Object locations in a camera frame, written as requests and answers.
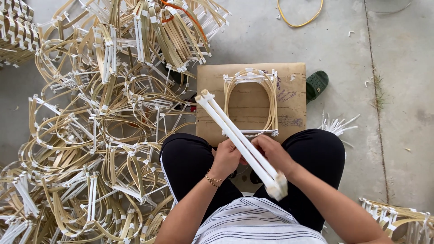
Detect person's right hand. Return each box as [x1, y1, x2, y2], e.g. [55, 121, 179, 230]
[250, 134, 298, 177]

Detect person's left hand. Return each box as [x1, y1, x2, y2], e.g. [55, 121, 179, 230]
[210, 138, 245, 179]

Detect white rattan frame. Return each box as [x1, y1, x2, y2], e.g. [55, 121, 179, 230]
[195, 89, 289, 201]

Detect person's black trousers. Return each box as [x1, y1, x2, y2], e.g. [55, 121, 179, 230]
[159, 128, 346, 233]

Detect brown cardboard work board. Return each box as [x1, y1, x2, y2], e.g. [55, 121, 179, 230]
[196, 62, 307, 148]

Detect stack of rattan loop frames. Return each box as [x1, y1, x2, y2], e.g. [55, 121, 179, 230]
[222, 68, 279, 138]

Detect person's striped white shirt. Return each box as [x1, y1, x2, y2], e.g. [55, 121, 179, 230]
[191, 197, 328, 244]

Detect bundle of white sticks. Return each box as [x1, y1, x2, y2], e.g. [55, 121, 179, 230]
[318, 112, 361, 148]

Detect green rubber sandal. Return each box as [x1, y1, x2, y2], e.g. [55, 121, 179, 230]
[306, 70, 329, 105]

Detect heap of rattan loop frames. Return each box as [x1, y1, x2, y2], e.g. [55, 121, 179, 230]
[0, 0, 232, 244]

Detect small heap of rattan frames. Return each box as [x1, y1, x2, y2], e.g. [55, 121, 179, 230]
[359, 198, 434, 244]

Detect pile of woven rattan pieces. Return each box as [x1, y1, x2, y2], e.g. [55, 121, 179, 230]
[0, 0, 40, 68]

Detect gold chain bracelet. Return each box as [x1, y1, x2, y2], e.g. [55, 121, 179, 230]
[205, 169, 222, 188]

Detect yellow hose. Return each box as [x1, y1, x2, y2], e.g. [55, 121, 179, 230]
[277, 0, 323, 28]

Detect orange cord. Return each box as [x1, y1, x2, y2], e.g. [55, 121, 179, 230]
[159, 0, 208, 43]

